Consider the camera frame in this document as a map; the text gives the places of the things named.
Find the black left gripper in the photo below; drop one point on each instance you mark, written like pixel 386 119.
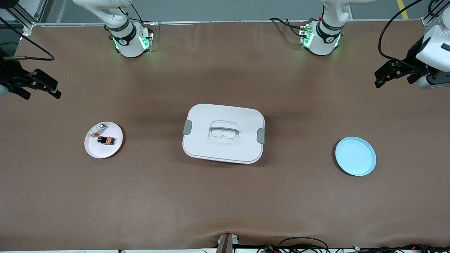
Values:
pixel 412 58

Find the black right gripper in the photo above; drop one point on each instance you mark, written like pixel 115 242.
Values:
pixel 10 73

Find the black orange rocker switch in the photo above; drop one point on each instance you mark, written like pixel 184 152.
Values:
pixel 105 140

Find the pink round plate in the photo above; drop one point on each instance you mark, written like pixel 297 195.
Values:
pixel 105 151

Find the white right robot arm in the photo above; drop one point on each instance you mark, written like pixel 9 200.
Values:
pixel 128 42

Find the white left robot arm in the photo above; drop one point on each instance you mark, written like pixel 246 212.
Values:
pixel 436 49

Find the light blue round plate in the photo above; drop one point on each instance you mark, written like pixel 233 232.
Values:
pixel 355 156

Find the white lidded storage box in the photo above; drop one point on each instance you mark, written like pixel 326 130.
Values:
pixel 225 147

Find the small red white switch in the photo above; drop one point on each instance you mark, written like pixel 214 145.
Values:
pixel 96 130

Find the aluminium frame profile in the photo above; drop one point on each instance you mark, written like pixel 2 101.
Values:
pixel 427 21
pixel 26 19

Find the brown white bracket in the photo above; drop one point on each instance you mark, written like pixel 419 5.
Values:
pixel 226 242

